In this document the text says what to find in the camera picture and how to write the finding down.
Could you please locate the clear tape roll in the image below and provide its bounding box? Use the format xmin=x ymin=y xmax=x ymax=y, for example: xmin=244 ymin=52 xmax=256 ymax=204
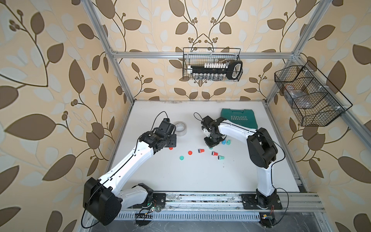
xmin=174 ymin=121 xmax=187 ymax=136

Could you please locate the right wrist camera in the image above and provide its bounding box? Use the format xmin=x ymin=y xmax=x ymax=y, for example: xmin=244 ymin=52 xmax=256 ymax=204
xmin=201 ymin=116 xmax=214 ymax=131

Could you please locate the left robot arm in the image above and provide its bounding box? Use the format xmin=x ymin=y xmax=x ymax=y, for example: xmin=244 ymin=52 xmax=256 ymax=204
xmin=83 ymin=126 xmax=176 ymax=226

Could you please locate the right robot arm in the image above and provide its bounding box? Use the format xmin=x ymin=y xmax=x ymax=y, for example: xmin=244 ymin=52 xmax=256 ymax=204
xmin=201 ymin=116 xmax=278 ymax=209

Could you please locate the green tool case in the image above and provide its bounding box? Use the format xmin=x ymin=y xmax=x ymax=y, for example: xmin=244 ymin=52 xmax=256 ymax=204
xmin=220 ymin=108 xmax=258 ymax=129

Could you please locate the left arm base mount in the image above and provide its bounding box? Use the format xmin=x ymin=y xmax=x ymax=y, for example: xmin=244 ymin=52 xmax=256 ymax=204
xmin=130 ymin=183 xmax=166 ymax=209

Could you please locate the black white tool in basket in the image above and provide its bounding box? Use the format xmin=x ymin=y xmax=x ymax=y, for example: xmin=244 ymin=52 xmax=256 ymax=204
xmin=185 ymin=61 xmax=243 ymax=82

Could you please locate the right wire basket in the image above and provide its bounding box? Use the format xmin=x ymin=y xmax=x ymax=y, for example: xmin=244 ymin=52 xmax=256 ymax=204
xmin=274 ymin=61 xmax=353 ymax=127

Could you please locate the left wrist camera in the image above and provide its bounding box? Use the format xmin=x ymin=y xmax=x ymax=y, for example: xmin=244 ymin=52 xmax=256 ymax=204
xmin=158 ymin=118 xmax=176 ymax=134

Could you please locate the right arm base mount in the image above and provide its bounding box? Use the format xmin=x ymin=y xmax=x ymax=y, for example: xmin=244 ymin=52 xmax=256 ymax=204
xmin=240 ymin=190 xmax=283 ymax=210

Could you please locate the plastic bag in basket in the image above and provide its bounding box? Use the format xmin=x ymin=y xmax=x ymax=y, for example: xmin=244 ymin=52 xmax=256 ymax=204
xmin=285 ymin=85 xmax=313 ymax=109

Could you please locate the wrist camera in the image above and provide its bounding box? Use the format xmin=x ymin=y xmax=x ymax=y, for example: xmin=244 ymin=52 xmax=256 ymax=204
xmin=158 ymin=118 xmax=176 ymax=134
xmin=201 ymin=116 xmax=214 ymax=131

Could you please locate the wire basket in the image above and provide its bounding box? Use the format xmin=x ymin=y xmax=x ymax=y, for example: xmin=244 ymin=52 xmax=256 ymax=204
xmin=182 ymin=47 xmax=243 ymax=82
xmin=274 ymin=61 xmax=353 ymax=127

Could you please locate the back wire basket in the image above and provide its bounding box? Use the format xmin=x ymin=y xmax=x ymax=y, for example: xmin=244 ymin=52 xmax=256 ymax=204
xmin=182 ymin=47 xmax=243 ymax=82

